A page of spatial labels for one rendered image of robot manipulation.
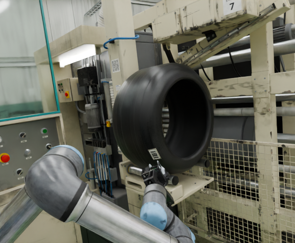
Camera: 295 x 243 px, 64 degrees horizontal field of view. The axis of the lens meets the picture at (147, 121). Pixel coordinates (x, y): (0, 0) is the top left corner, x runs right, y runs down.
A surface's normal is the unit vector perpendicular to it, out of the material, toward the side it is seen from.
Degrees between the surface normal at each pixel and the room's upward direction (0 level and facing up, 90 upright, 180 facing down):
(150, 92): 65
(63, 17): 90
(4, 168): 90
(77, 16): 90
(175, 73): 80
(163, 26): 90
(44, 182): 54
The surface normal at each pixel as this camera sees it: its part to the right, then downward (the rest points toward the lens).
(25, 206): 0.08, 0.10
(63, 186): 0.31, -0.53
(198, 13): -0.72, 0.18
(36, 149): 0.69, 0.02
